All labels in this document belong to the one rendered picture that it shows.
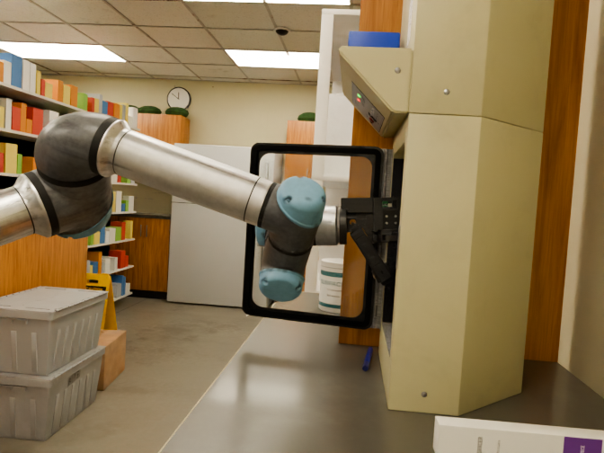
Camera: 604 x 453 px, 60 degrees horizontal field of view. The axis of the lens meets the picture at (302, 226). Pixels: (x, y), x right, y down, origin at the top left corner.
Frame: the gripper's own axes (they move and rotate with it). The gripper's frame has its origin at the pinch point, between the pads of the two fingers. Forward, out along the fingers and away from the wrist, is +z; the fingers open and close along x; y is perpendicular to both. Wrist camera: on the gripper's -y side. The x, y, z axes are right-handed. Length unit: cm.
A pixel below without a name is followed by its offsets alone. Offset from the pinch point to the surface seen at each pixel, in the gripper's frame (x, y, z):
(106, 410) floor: 184, -110, -159
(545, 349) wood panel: 23.3, -26.9, 24.8
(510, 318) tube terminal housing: -4.3, -14.1, 9.4
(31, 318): 137, -47, -172
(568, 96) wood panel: 23.2, 28.8, 29.2
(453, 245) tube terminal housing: -13.9, -0.6, -1.9
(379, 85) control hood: -14.1, 24.4, -13.2
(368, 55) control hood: -14.1, 29.1, -14.8
